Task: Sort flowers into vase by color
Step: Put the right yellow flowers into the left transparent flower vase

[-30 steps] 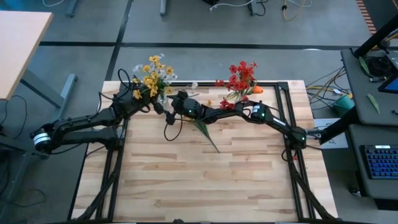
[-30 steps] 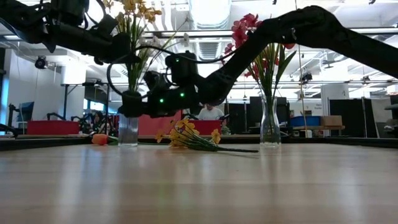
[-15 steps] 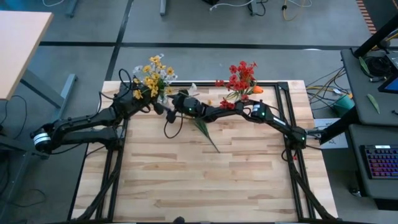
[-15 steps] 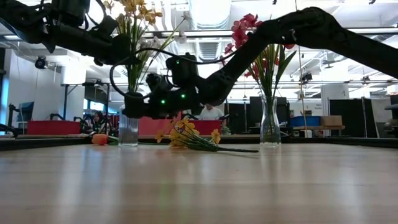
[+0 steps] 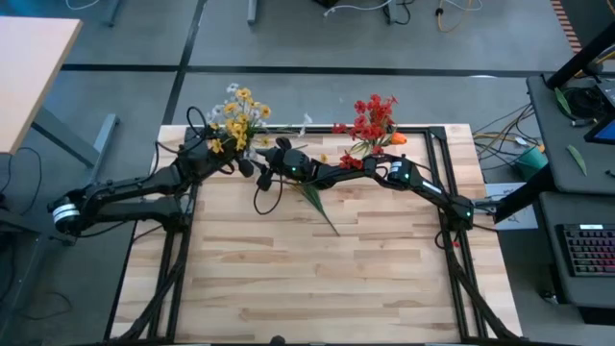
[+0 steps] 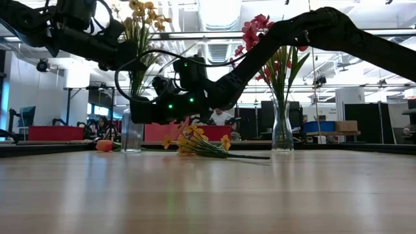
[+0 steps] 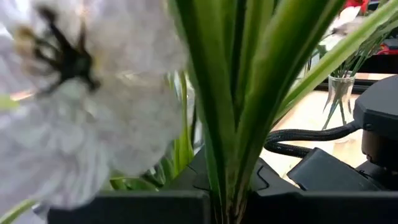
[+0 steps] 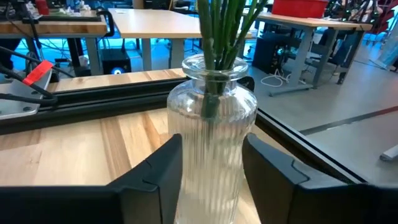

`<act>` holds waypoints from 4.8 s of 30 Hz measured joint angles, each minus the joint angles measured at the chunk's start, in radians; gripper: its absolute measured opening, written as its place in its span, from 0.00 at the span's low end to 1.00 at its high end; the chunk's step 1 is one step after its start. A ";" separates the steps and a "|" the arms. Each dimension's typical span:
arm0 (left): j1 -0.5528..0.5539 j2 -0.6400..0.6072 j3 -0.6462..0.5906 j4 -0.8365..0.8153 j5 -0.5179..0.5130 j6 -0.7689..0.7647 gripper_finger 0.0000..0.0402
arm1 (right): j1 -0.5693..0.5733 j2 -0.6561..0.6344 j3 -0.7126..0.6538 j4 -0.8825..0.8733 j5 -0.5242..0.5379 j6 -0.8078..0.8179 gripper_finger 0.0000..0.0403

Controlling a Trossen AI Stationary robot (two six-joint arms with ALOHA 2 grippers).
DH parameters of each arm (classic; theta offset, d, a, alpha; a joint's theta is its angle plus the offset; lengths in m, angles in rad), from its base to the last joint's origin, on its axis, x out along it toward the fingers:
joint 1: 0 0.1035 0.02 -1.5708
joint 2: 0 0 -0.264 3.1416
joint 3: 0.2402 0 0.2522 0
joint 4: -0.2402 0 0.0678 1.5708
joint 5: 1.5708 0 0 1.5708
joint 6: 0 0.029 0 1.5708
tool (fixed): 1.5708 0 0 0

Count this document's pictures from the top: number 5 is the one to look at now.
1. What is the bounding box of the white paper sheet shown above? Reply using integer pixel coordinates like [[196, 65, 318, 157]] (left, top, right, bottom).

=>
[[484, 182, 539, 232]]

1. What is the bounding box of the white artificial flower bunch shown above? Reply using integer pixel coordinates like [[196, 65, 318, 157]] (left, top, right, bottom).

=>
[[206, 82, 313, 160]]

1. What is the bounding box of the black right camera cable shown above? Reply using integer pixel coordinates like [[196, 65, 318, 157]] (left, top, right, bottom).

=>
[[253, 182, 285, 216]]

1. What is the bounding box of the teal cup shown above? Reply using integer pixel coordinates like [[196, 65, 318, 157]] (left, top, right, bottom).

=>
[[513, 146, 549, 182]]

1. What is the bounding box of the dark grey desk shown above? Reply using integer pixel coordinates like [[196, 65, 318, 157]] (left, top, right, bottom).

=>
[[493, 71, 615, 311]]

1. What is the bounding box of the green leaf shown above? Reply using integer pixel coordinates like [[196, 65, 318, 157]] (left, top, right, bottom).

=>
[[566, 143, 588, 177], [553, 86, 573, 116]]

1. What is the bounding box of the black aluminium table frame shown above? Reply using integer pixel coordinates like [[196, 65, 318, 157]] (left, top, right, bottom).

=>
[[103, 125, 525, 346]]

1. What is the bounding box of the ribbed clear glass vase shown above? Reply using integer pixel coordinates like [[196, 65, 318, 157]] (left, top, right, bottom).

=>
[[234, 141, 260, 164]]

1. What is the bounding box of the black left camera cable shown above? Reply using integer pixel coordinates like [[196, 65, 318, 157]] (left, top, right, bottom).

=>
[[185, 105, 209, 143]]

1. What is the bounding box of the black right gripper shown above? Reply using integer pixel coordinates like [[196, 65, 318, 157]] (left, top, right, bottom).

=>
[[253, 136, 314, 185]]

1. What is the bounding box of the orange artificial tulip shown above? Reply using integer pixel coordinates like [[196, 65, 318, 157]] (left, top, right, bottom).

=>
[[379, 132, 408, 153]]

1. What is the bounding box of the light wood desk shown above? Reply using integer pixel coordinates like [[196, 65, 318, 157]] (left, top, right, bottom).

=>
[[0, 16, 120, 169]]

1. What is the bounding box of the white floor cable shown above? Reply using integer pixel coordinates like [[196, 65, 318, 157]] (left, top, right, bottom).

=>
[[322, 0, 393, 18]]

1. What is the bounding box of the yellow floor cable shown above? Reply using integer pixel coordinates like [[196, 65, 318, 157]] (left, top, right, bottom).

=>
[[434, 0, 477, 34]]

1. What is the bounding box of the black backlit keyboard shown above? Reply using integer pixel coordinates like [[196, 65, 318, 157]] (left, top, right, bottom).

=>
[[555, 223, 615, 279]]

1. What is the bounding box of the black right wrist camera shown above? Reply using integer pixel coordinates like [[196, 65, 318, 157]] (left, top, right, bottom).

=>
[[256, 168, 276, 193]]

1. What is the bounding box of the black camera cable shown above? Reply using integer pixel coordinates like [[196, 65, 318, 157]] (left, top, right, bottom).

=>
[[185, 105, 209, 143], [253, 182, 285, 216]]

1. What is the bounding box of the tablet with blue screen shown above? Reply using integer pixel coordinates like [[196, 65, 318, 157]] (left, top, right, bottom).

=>
[[583, 114, 615, 145]]

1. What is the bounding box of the black coiled cable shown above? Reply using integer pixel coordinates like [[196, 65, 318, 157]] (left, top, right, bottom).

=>
[[571, 86, 600, 121]]

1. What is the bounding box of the floor cable bundle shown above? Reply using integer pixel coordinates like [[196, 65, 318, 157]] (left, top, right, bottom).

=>
[[473, 103, 534, 160]]

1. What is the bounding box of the red artificial flower bunch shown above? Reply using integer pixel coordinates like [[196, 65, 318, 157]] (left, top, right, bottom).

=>
[[353, 93, 400, 127], [331, 122, 385, 170]]

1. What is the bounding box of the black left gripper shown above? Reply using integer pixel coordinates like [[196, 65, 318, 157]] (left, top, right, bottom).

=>
[[184, 127, 257, 178]]

